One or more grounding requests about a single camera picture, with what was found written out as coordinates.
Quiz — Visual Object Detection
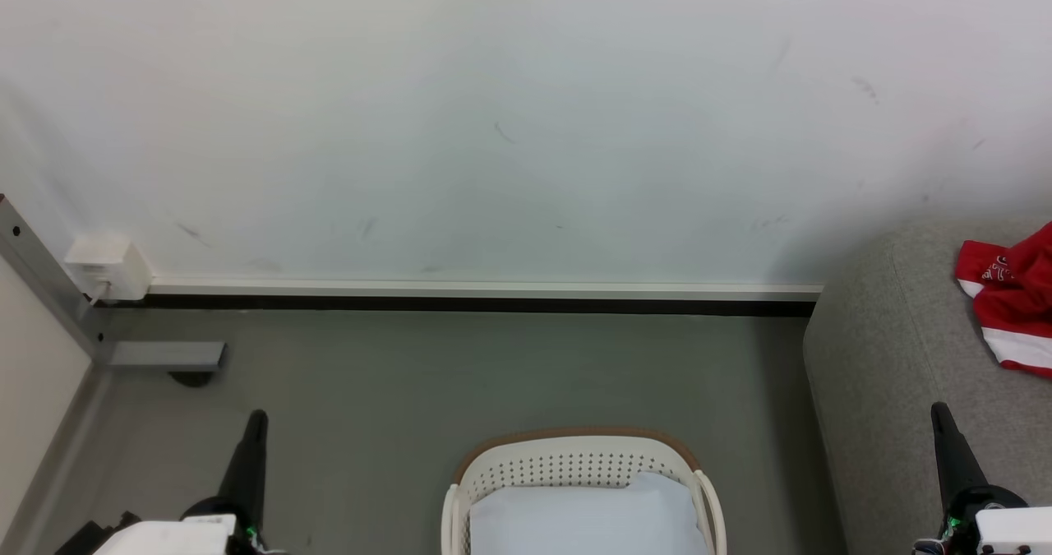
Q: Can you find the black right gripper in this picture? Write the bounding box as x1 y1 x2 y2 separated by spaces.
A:
930 401 1029 555

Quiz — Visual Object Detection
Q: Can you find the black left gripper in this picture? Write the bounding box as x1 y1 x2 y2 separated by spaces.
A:
181 409 276 555

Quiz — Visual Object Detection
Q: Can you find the red and white striped garment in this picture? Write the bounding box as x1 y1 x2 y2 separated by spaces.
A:
953 221 1052 378

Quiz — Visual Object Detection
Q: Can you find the cream perforated laundry basket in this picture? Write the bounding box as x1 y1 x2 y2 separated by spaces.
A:
441 427 729 555

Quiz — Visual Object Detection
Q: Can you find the grey fabric sofa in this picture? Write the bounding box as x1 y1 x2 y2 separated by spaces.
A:
802 217 1052 555

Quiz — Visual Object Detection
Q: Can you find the black and white baseboard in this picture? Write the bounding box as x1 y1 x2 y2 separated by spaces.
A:
145 276 824 318

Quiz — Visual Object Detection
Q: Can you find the white cloth garment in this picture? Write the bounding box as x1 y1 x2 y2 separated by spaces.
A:
468 470 713 555

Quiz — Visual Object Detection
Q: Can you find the white wall socket box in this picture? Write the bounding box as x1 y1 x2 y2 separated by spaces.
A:
63 232 154 303

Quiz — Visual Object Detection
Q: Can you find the grey metal frame post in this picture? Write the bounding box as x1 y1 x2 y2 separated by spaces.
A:
0 193 228 374

